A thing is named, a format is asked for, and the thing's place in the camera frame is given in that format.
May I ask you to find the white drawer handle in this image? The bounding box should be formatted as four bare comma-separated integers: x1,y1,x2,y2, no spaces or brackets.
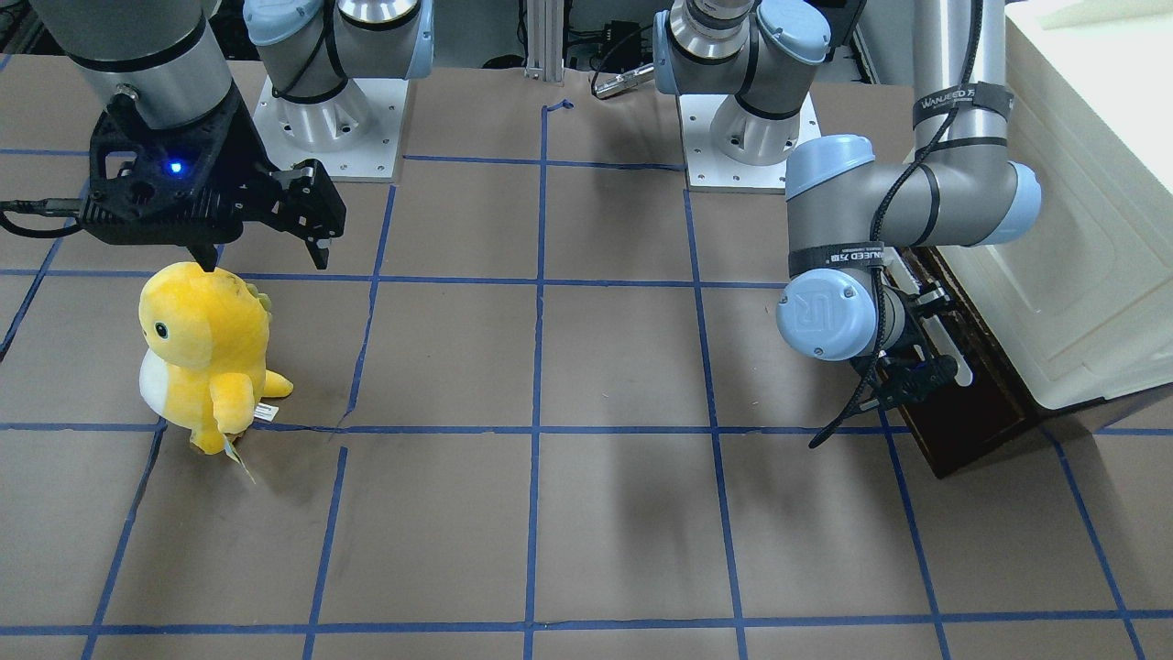
887,249,974,386

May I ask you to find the yellow plush dinosaur toy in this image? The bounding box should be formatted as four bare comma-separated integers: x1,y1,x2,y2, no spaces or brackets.
137,260,293,461

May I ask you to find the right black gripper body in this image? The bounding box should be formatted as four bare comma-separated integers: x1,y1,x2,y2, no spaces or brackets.
77,87,280,249

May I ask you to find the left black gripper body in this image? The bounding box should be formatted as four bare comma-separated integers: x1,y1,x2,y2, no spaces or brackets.
850,285,934,411

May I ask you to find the dark brown wooden drawer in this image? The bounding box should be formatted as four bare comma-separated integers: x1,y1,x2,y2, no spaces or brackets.
896,247,1050,478

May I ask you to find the aluminium frame post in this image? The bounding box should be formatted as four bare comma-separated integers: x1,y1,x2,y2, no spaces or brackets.
524,0,565,86

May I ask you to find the cream plastic storage box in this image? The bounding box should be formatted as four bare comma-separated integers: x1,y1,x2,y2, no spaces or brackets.
940,1,1172,410

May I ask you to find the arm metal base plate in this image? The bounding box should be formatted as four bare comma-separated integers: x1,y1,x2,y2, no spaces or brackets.
677,93,821,193
253,79,411,182

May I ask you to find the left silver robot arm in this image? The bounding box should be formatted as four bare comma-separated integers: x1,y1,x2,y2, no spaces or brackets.
651,1,1042,417

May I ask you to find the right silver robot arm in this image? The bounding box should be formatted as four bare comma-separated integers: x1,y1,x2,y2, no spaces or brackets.
4,1,434,270

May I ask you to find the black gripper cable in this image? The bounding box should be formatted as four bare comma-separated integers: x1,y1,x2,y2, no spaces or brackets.
808,0,986,450

